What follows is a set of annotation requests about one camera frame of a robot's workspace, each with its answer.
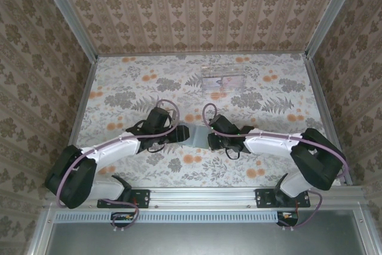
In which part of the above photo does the aluminium table side rail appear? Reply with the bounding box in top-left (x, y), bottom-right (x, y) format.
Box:
top-left (303, 53), bottom-right (353, 186)
top-left (56, 56), bottom-right (99, 187)

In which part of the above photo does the aluminium table back rail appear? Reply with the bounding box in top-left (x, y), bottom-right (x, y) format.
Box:
top-left (97, 53), bottom-right (308, 58)

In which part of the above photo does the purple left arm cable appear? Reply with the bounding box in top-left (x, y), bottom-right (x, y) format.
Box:
top-left (56, 99), bottom-right (180, 234)

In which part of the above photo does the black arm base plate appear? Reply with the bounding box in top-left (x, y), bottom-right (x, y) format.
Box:
top-left (255, 188), bottom-right (311, 209)
top-left (97, 188), bottom-right (150, 209)

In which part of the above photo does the aluminium front rail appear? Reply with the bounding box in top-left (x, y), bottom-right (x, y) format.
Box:
top-left (44, 186), bottom-right (367, 210)

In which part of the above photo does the grey metal sheet panel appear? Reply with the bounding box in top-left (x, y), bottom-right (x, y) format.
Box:
top-left (44, 209), bottom-right (368, 255)

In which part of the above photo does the black electronics board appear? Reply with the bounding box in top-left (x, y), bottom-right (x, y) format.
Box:
top-left (110, 211), bottom-right (135, 228)
top-left (276, 210), bottom-right (300, 227)

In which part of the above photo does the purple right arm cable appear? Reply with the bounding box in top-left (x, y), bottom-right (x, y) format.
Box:
top-left (202, 103), bottom-right (350, 232)

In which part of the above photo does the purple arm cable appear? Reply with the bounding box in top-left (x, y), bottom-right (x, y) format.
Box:
top-left (56, 99), bottom-right (180, 234)
top-left (202, 103), bottom-right (350, 232)

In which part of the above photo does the clear acrylic box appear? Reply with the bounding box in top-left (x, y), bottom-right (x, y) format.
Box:
top-left (201, 64), bottom-right (247, 93)

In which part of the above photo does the blue and pink card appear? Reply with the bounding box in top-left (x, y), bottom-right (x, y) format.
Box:
top-left (203, 77), bottom-right (224, 87)

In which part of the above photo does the white slotted cable duct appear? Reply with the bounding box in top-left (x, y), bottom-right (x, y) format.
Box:
top-left (55, 210), bottom-right (280, 223)

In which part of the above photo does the aluminium frame post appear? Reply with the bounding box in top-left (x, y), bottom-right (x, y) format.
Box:
top-left (306, 0), bottom-right (359, 59)
top-left (38, 0), bottom-right (99, 60)

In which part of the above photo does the pale pink card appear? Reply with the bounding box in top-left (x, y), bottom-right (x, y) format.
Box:
top-left (223, 76), bottom-right (245, 87)

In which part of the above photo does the aluminium lower frame profile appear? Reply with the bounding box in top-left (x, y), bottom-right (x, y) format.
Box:
top-left (353, 207), bottom-right (374, 255)
top-left (26, 204), bottom-right (56, 255)

